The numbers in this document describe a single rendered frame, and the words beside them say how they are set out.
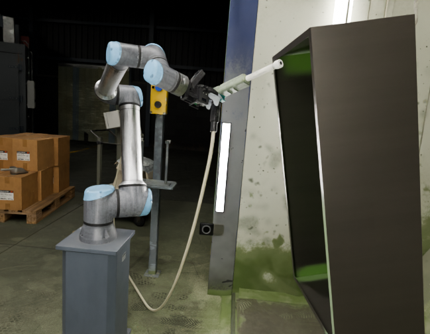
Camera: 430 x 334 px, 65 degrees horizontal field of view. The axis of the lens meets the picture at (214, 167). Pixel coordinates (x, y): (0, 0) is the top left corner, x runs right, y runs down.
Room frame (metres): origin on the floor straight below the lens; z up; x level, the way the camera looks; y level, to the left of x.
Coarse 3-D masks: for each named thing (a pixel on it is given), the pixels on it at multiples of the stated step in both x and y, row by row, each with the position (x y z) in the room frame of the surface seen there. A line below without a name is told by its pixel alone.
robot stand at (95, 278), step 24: (72, 240) 1.62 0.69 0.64; (120, 240) 1.66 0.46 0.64; (72, 264) 1.54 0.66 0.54; (96, 264) 1.54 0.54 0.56; (120, 264) 1.62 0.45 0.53; (72, 288) 1.54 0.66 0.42; (96, 288) 1.54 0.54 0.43; (120, 288) 1.63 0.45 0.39; (72, 312) 1.54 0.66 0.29; (96, 312) 1.54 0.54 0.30; (120, 312) 1.65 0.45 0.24
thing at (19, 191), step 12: (0, 180) 3.42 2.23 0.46; (12, 180) 3.43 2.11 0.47; (24, 180) 3.50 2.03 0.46; (36, 180) 3.80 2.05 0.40; (0, 192) 3.42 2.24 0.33; (12, 192) 3.43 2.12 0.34; (24, 192) 3.49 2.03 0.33; (36, 192) 3.78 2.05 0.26; (0, 204) 3.42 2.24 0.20; (12, 204) 3.43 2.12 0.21; (24, 204) 3.49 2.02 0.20
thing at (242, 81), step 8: (272, 64) 1.33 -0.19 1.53; (280, 64) 1.32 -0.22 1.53; (256, 72) 1.39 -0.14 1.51; (264, 72) 1.37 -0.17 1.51; (232, 80) 1.48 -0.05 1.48; (240, 80) 1.44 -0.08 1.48; (248, 80) 1.43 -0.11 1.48; (216, 88) 1.55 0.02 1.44; (224, 88) 1.50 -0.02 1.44; (232, 88) 1.47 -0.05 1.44; (240, 88) 1.47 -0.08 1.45; (216, 112) 1.51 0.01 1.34; (216, 120) 1.50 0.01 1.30; (216, 128) 1.49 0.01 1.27
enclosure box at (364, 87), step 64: (320, 64) 1.16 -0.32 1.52; (384, 64) 1.17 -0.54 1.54; (320, 128) 1.16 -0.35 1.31; (384, 128) 1.17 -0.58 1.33; (320, 192) 1.77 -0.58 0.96; (384, 192) 1.17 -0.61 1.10; (320, 256) 1.77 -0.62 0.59; (384, 256) 1.17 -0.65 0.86; (320, 320) 1.33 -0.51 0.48; (384, 320) 1.17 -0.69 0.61
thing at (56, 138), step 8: (40, 136) 4.27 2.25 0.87; (48, 136) 4.35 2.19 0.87; (56, 136) 4.43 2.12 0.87; (64, 136) 4.50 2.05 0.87; (56, 144) 4.22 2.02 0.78; (64, 144) 4.43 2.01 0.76; (56, 152) 4.22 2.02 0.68; (64, 152) 4.43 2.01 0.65; (56, 160) 4.22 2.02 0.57; (64, 160) 4.43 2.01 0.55
